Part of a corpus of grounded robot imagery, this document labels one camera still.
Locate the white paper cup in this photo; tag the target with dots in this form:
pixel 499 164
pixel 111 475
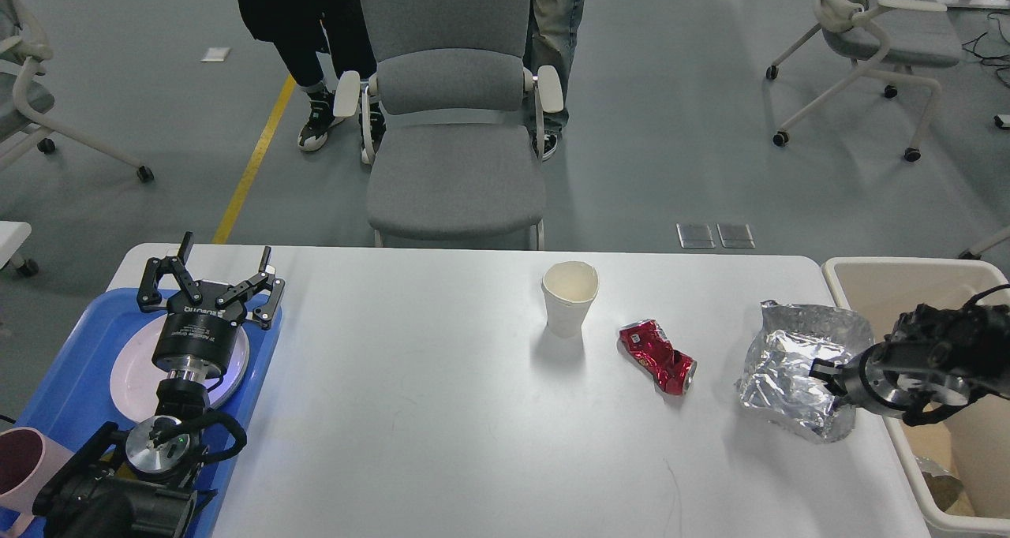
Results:
pixel 569 289

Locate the white chair background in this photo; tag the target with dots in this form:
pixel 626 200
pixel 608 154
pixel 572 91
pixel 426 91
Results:
pixel 887 40
pixel 25 103

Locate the floor outlet plate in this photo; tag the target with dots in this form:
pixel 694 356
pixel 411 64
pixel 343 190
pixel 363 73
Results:
pixel 695 236
pixel 736 236

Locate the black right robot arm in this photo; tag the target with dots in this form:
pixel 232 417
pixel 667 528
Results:
pixel 935 363

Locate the aluminium foil sheet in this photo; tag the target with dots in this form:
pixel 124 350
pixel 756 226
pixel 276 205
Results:
pixel 775 384

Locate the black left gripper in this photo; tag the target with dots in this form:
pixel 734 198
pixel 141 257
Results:
pixel 197 333

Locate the grey office chair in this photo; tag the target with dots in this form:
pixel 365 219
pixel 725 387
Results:
pixel 452 181

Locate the pink mug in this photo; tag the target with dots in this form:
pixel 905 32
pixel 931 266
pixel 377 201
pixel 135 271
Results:
pixel 29 459

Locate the beige plastic bin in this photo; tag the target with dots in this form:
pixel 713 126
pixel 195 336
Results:
pixel 975 441

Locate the crushed red can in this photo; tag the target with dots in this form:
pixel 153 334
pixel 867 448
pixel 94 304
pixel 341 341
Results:
pixel 672 370

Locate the brown paper bag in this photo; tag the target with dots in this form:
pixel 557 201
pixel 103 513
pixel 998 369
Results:
pixel 931 442

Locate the floor outlet plate right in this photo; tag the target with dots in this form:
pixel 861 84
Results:
pixel 736 236

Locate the white chair right background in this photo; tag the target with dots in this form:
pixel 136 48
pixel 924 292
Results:
pixel 887 40

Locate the person in black clothes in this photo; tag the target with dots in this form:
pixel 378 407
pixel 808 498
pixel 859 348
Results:
pixel 301 30

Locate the floor outlet plate left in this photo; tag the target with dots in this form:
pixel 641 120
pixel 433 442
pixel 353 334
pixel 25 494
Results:
pixel 695 236

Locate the white chair left background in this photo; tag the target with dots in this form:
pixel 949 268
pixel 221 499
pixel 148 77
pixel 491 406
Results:
pixel 25 103

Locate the pink plate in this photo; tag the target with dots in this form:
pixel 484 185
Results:
pixel 134 377

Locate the foil with brown napkin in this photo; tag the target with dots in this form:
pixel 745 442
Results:
pixel 944 487

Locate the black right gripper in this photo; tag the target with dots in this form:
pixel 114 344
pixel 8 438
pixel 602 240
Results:
pixel 894 381

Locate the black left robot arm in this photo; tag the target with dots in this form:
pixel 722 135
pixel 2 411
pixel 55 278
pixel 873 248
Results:
pixel 143 481

